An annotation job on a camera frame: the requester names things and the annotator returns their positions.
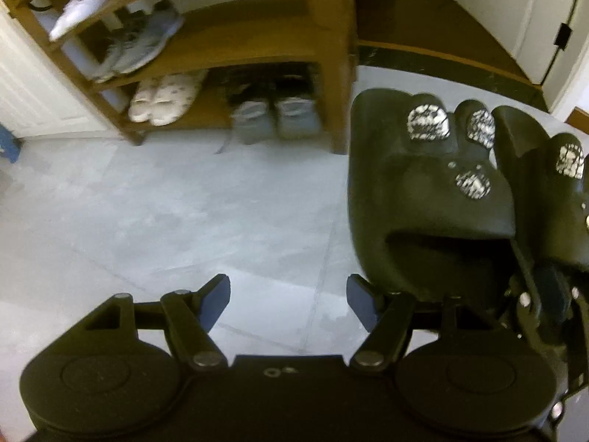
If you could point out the white shoe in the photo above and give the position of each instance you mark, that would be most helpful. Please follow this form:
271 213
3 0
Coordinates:
83 9

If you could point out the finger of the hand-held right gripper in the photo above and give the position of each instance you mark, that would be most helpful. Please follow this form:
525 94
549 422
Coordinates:
550 294
580 299

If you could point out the blue box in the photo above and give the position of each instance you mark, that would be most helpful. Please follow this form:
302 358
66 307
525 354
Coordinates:
9 145

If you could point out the black slipper with charms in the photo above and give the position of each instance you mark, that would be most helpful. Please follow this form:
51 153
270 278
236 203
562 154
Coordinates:
414 202
552 221

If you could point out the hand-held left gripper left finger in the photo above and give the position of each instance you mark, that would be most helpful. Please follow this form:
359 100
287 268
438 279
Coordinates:
215 301

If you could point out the black door latch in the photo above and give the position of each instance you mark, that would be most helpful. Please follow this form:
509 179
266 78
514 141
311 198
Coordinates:
564 36

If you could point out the white door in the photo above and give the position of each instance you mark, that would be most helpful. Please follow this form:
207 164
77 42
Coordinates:
543 18

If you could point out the wooden shoe rack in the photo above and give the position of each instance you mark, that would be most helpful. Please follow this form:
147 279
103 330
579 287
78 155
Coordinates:
331 55

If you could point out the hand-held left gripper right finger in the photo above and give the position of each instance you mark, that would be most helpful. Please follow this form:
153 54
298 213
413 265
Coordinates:
363 304

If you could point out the white printed slipper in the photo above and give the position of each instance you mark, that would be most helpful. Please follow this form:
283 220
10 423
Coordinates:
142 103
175 99

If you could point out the white panelled cabinet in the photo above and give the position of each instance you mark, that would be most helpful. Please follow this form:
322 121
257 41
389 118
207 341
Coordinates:
27 92

